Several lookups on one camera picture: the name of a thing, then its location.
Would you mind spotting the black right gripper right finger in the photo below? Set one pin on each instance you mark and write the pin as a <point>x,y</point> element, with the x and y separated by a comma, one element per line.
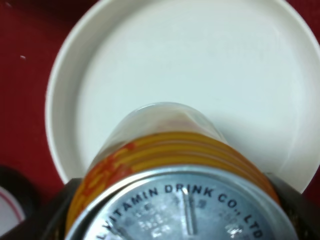
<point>303,214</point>

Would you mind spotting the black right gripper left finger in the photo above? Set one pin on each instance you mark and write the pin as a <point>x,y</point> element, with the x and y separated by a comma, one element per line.
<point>49,222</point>

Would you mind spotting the orange drink can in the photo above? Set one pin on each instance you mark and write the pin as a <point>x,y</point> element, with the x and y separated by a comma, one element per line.
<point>166,173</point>

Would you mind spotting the black mesh pen holder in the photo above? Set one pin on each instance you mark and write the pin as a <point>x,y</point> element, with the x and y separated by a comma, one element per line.
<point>19,199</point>

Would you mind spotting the cream round plate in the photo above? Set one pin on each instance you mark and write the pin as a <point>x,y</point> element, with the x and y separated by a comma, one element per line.
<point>251,66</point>

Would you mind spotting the red tablecloth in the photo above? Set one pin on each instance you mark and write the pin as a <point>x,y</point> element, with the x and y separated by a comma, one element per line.
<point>32,33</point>

